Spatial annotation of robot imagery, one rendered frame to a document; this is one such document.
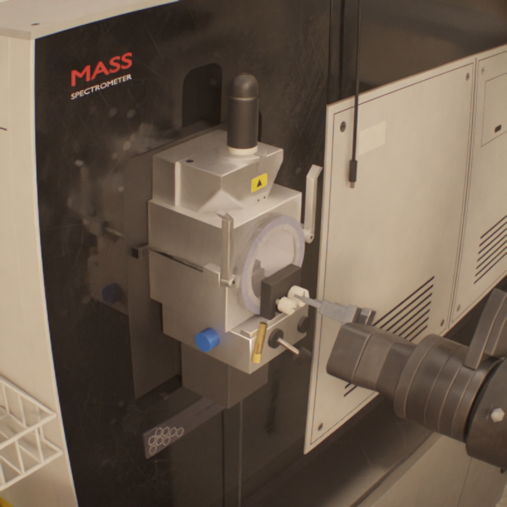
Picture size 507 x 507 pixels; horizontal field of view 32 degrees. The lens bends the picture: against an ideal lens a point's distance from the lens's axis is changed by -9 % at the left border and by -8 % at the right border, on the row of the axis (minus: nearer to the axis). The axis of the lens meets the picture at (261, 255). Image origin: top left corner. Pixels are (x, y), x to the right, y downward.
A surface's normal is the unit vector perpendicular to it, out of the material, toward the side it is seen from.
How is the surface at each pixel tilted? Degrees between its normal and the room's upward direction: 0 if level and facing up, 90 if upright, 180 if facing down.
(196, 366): 90
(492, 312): 37
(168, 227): 90
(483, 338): 60
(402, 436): 0
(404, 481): 90
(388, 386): 72
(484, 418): 66
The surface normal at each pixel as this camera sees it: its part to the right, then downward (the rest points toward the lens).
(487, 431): -0.60, 0.17
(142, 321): 0.79, 0.30
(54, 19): 0.03, -0.89
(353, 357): -0.51, -0.15
